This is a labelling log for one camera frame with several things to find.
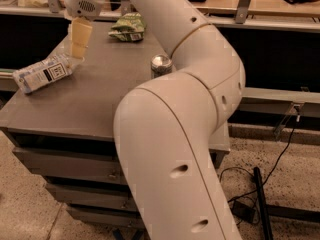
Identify black power cable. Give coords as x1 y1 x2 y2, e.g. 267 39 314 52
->
218 115 299 227

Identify green chip bag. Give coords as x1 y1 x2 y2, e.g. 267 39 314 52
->
108 12 146 42

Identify metal shelf rail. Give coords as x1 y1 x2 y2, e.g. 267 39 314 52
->
0 0 320 33

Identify grey drawer cabinet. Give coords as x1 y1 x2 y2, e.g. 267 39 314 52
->
0 20 231 233

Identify blue plastic water bottle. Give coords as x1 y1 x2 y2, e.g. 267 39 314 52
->
12 54 84 94

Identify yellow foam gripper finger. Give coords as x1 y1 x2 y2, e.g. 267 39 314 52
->
69 17 92 58

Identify silver energy drink can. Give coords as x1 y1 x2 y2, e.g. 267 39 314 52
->
151 54 173 78

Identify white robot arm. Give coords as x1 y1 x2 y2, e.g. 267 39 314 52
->
113 0 245 240

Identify black power adapter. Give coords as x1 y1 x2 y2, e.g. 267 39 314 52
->
231 201 255 223

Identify black floor bar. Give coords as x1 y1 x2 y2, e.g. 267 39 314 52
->
253 167 273 240

